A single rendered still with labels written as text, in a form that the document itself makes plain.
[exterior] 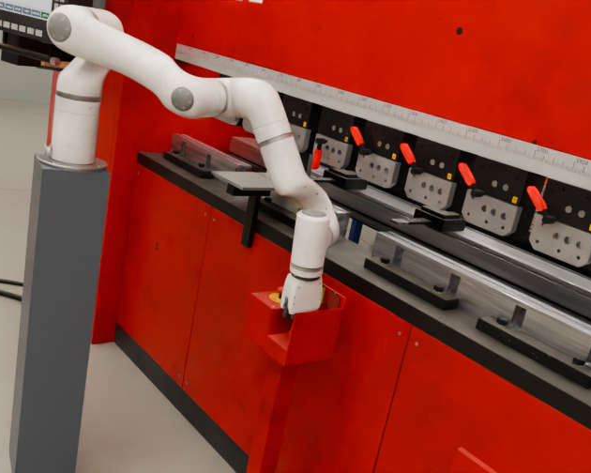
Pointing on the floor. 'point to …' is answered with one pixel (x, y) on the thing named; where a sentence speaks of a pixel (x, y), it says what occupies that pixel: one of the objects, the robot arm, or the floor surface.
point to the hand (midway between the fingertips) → (297, 328)
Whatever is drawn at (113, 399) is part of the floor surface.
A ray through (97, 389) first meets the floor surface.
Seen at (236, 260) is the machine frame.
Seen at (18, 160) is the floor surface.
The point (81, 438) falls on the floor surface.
